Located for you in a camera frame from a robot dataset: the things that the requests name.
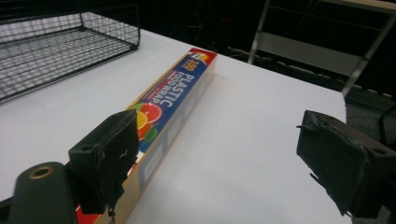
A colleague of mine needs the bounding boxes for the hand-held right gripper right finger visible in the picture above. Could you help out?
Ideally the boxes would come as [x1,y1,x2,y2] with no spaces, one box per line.
[296,109,396,219]

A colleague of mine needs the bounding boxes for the blue plastic wrap box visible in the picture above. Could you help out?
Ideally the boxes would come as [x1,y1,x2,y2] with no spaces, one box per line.
[74,47,218,224]

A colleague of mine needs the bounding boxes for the black wire mesh basket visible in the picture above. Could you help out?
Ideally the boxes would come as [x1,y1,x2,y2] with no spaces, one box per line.
[0,3,141,105]

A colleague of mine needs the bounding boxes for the metal stand frame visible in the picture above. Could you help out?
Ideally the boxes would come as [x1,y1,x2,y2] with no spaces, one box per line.
[247,0,396,98]

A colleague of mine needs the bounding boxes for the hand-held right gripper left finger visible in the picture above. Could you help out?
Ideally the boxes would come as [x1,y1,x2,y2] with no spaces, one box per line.
[68,108,140,216]

